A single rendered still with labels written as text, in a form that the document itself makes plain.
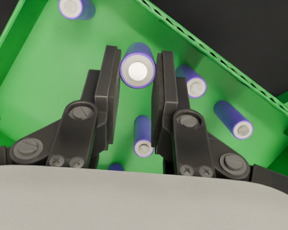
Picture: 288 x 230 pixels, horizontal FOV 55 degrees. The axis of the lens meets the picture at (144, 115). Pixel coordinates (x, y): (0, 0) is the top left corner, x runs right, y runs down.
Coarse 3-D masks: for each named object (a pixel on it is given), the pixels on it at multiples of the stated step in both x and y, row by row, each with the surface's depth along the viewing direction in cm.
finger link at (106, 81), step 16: (112, 48) 13; (112, 64) 12; (96, 80) 12; (112, 80) 11; (96, 96) 10; (112, 96) 11; (112, 112) 11; (48, 128) 10; (96, 128) 10; (112, 128) 12; (16, 144) 9; (32, 144) 9; (48, 144) 10; (96, 144) 11; (16, 160) 9; (32, 160) 9
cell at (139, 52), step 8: (128, 48) 17; (136, 48) 15; (144, 48) 15; (128, 56) 13; (136, 56) 13; (144, 56) 13; (152, 56) 15; (120, 64) 13; (128, 64) 13; (136, 64) 13; (144, 64) 13; (152, 64) 13; (120, 72) 13; (128, 72) 13; (136, 72) 13; (144, 72) 13; (152, 72) 14; (128, 80) 14; (136, 80) 13; (144, 80) 14; (152, 80) 14; (136, 88) 14
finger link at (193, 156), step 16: (176, 112) 10; (192, 112) 11; (176, 128) 10; (192, 128) 10; (176, 144) 9; (192, 144) 9; (208, 144) 9; (176, 160) 9; (192, 160) 9; (208, 160) 9; (208, 176) 8
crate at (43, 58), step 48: (48, 0) 26; (96, 0) 26; (144, 0) 21; (0, 48) 22; (48, 48) 27; (96, 48) 27; (192, 48) 27; (0, 96) 29; (48, 96) 29; (144, 96) 29; (240, 96) 29; (0, 144) 28; (240, 144) 31
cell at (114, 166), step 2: (112, 164) 31; (114, 164) 31; (116, 164) 31; (118, 164) 31; (110, 166) 31; (112, 166) 31; (114, 166) 30; (116, 166) 30; (118, 166) 31; (120, 166) 31; (122, 166) 31; (108, 168) 31; (110, 168) 30; (112, 168) 30; (114, 168) 30; (116, 168) 30; (118, 168) 30; (120, 168) 30; (122, 168) 31; (112, 170) 30; (114, 170) 30; (116, 170) 30; (118, 170) 30; (120, 170) 30; (122, 170) 30
